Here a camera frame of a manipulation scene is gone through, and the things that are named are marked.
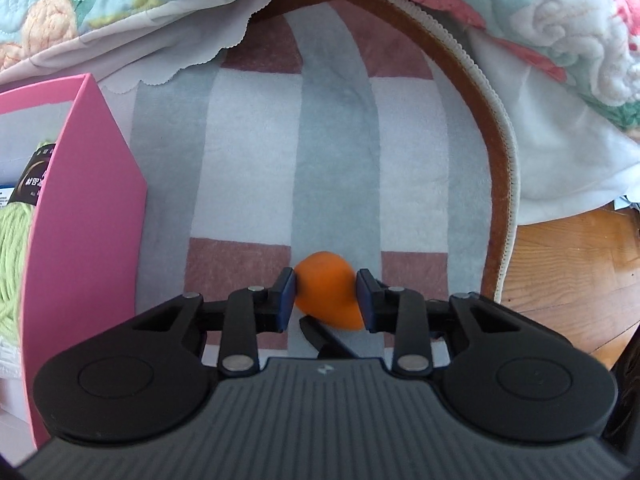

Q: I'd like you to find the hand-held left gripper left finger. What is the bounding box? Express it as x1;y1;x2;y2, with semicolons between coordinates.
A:
132;267;299;377

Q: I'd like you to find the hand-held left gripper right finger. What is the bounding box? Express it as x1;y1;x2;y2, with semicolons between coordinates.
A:
354;269;522;377

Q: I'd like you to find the orange makeup sponge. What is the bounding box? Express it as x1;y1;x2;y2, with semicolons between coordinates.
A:
294;252;365;331

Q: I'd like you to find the pink cardboard box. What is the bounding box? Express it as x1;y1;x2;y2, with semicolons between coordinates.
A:
0;73;149;455

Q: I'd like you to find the green yarn ball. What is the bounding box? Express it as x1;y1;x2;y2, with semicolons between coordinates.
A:
0;142;59;357

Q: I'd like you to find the checkered rug with brown border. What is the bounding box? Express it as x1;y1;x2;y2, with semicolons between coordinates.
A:
95;0;524;362

